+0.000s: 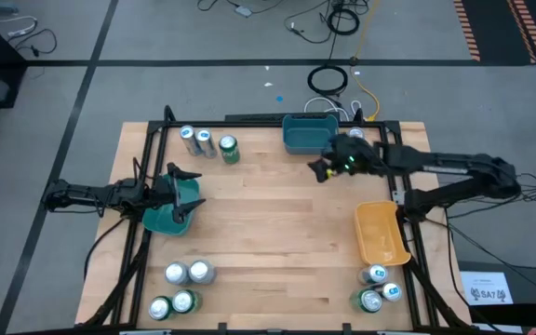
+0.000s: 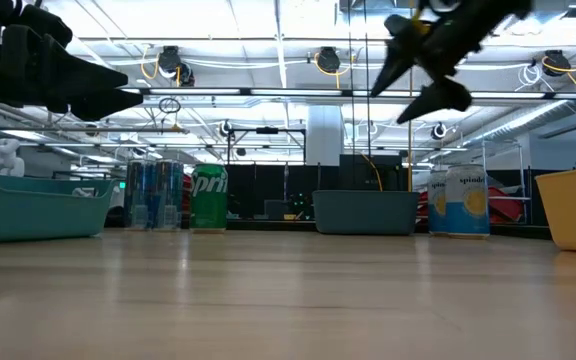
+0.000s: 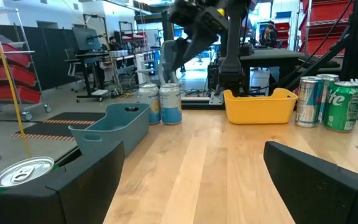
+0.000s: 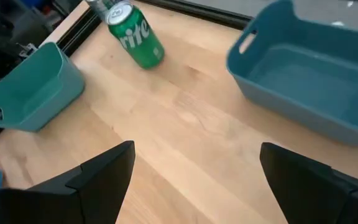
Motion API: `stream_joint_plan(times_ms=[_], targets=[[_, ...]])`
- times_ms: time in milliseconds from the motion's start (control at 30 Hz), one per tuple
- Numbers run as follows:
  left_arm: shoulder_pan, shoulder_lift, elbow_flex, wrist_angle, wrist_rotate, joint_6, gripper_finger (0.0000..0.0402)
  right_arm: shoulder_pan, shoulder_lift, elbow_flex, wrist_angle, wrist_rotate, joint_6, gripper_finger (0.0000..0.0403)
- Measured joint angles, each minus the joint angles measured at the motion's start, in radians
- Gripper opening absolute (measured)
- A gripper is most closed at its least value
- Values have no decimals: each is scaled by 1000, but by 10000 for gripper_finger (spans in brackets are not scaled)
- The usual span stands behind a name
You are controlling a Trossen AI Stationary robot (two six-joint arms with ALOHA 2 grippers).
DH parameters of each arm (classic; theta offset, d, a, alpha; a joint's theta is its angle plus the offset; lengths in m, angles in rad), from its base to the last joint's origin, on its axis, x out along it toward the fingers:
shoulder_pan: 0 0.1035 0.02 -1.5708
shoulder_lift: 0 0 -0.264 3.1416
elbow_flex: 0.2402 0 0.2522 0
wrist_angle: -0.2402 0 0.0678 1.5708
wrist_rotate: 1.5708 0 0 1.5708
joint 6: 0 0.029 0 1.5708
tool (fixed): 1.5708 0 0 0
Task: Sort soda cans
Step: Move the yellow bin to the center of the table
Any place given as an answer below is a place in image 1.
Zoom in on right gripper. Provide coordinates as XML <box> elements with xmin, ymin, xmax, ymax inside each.
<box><xmin>307</xmin><ymin>135</ymin><xmax>385</xmax><ymax>183</ymax></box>

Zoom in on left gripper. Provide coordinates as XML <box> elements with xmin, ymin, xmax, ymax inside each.
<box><xmin>142</xmin><ymin>162</ymin><xmax>207</xmax><ymax>225</ymax></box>

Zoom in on dark blue plastic bin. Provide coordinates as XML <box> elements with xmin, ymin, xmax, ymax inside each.
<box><xmin>281</xmin><ymin>114</ymin><xmax>341</xmax><ymax>156</ymax></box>

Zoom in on teal green plastic bin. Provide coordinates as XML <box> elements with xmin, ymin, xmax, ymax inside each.
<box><xmin>141</xmin><ymin>173</ymin><xmax>202</xmax><ymax>237</ymax></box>

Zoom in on blue silver Red Bull can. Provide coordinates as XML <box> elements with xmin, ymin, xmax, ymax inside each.
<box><xmin>178</xmin><ymin>124</ymin><xmax>203</xmax><ymax>157</ymax></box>
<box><xmin>357</xmin><ymin>263</ymin><xmax>390</xmax><ymax>287</ymax></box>
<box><xmin>379</xmin><ymin>281</ymin><xmax>404</xmax><ymax>303</ymax></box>
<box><xmin>194</xmin><ymin>127</ymin><xmax>219</xmax><ymax>160</ymax></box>

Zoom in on green Sprite can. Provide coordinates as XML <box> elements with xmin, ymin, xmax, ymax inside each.
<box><xmin>170</xmin><ymin>288</ymin><xmax>203</xmax><ymax>315</ymax></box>
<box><xmin>218</xmin><ymin>134</ymin><xmax>242</xmax><ymax>166</ymax></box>
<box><xmin>349</xmin><ymin>288</ymin><xmax>384</xmax><ymax>315</ymax></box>
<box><xmin>148</xmin><ymin>295</ymin><xmax>175</xmax><ymax>322</ymax></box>

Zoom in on yellow plastic bin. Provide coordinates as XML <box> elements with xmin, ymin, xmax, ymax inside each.
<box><xmin>353</xmin><ymin>200</ymin><xmax>412</xmax><ymax>267</ymax></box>

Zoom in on long black bar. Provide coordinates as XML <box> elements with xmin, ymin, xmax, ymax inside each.
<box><xmin>224</xmin><ymin>111</ymin><xmax>342</xmax><ymax>123</ymax></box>

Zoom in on white SA7 paper sign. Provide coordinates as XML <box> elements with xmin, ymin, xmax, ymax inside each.
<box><xmin>459</xmin><ymin>270</ymin><xmax>516</xmax><ymax>306</ymax></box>

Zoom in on black mat orange striped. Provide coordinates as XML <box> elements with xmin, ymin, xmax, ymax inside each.
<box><xmin>451</xmin><ymin>0</ymin><xmax>536</xmax><ymax>66</ymax></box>

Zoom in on black box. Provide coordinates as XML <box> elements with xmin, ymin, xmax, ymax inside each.
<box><xmin>456</xmin><ymin>260</ymin><xmax>536</xmax><ymax>329</ymax></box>

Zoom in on black coiled cable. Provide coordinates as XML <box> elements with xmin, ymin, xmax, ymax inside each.
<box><xmin>325</xmin><ymin>7</ymin><xmax>361</xmax><ymax>37</ymax></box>
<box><xmin>306</xmin><ymin>64</ymin><xmax>350</xmax><ymax>98</ymax></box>

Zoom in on yellow cable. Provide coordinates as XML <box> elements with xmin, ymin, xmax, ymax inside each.
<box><xmin>348</xmin><ymin>0</ymin><xmax>382</xmax><ymax>123</ymax></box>

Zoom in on black aluminium table frame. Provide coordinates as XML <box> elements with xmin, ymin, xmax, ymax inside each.
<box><xmin>74</xmin><ymin>104</ymin><xmax>474</xmax><ymax>335</ymax></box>

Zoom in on black arm base cable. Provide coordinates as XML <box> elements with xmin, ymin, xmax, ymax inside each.
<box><xmin>83</xmin><ymin>216</ymin><xmax>127</xmax><ymax>283</ymax></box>

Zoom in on thin black cable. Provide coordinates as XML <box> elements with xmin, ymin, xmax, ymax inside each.
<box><xmin>7</xmin><ymin>28</ymin><xmax>59</xmax><ymax>59</ymax></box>
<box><xmin>283</xmin><ymin>7</ymin><xmax>335</xmax><ymax>46</ymax></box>

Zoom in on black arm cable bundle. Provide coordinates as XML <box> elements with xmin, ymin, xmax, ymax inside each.
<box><xmin>444</xmin><ymin>171</ymin><xmax>536</xmax><ymax>299</ymax></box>

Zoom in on white power cable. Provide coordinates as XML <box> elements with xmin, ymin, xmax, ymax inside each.
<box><xmin>0</xmin><ymin>15</ymin><xmax>39</xmax><ymax>39</ymax></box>

